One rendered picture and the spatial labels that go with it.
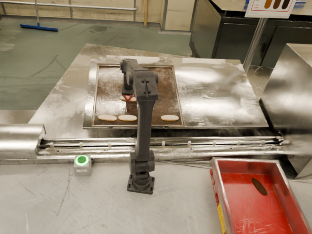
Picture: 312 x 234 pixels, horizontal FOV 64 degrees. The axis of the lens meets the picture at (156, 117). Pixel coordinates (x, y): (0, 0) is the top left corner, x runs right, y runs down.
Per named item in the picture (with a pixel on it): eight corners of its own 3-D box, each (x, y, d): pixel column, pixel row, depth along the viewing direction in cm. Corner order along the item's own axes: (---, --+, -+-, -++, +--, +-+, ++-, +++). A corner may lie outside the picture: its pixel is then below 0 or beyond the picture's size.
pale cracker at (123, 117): (118, 120, 135) (118, 119, 134) (118, 115, 137) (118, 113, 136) (136, 121, 136) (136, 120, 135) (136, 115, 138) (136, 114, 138)
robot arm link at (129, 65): (128, 88, 88) (158, 87, 91) (128, 72, 86) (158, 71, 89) (118, 69, 128) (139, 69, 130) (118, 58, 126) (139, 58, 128)
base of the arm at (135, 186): (126, 191, 112) (152, 194, 112) (126, 180, 107) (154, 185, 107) (129, 175, 119) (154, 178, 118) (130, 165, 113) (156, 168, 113)
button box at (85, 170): (74, 181, 117) (71, 167, 110) (76, 167, 123) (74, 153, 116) (92, 180, 118) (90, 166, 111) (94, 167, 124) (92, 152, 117)
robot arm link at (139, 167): (135, 182, 108) (147, 180, 109) (136, 167, 102) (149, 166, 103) (132, 165, 115) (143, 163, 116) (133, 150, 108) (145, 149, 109)
